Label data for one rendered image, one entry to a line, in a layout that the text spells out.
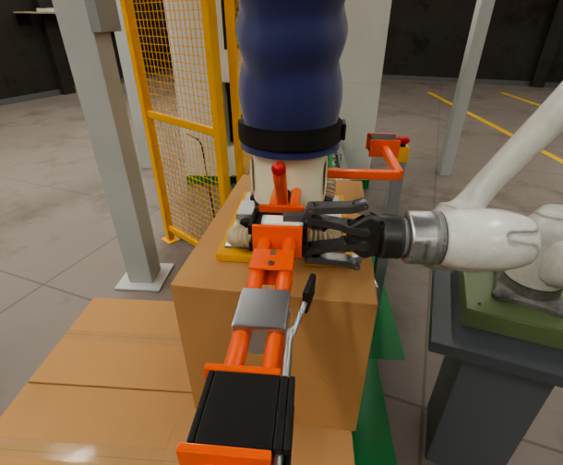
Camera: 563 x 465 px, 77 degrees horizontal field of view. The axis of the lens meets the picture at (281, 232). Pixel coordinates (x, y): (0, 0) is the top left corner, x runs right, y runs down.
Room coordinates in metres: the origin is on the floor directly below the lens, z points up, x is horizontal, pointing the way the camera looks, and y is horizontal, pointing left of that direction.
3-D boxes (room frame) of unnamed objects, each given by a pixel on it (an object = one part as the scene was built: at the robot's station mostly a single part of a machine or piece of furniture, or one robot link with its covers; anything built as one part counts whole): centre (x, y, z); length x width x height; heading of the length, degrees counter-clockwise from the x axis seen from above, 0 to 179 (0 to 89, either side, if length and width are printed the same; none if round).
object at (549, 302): (0.85, -0.75, 0.84); 0.22 x 0.18 x 0.06; 151
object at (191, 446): (0.19, 0.04, 1.20); 0.08 x 0.07 x 0.05; 175
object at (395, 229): (0.52, -0.16, 1.20); 0.09 x 0.07 x 0.08; 86
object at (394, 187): (1.67, -0.57, 0.50); 0.07 x 0.07 x 1.00; 86
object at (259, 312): (0.32, 0.02, 1.20); 0.07 x 0.07 x 0.04; 85
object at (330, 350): (0.81, -0.02, 0.87); 0.60 x 0.40 x 0.40; 172
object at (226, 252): (0.79, 0.08, 1.09); 0.34 x 0.10 x 0.05; 175
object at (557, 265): (0.83, -0.74, 0.98); 0.18 x 0.16 x 0.22; 35
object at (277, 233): (0.53, 0.00, 1.20); 0.10 x 0.08 x 0.06; 85
